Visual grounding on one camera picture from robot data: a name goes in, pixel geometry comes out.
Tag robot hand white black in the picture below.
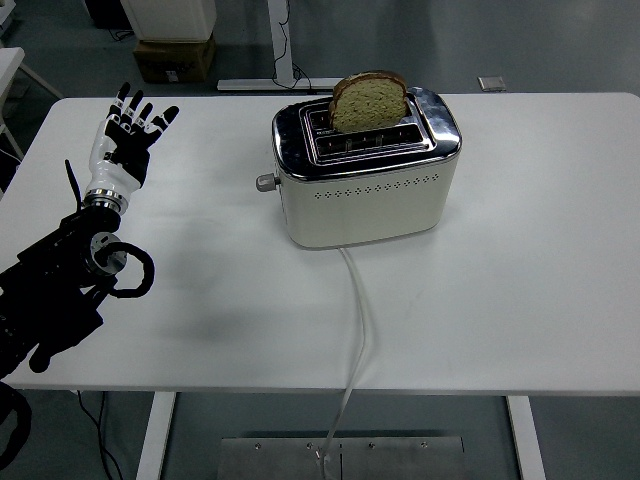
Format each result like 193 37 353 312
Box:
83 82 180 195

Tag black box on floor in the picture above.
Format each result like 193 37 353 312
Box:
84 0 132 30

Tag white table leg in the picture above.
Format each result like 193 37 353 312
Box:
505 396 547 480
135 392 177 480

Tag white cabinet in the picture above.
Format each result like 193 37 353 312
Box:
119 0 218 42

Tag grey metal plate with screws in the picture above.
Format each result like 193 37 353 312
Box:
219 436 466 480

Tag black cable under table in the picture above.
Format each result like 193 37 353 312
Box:
74 391 124 480

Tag white desk leg with foot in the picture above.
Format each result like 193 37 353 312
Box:
216 0 346 94

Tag brown bread slice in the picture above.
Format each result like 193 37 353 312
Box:
328 69 409 135

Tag small white side table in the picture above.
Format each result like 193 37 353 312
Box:
0 47 65 161

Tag black cable on desk leg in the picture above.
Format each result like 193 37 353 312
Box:
272 0 314 94

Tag white toaster power cable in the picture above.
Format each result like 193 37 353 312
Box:
319 246 374 480

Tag brown cardboard box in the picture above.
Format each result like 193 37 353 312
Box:
132 33 217 84

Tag cream and chrome toaster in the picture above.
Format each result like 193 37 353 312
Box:
271 85 463 250

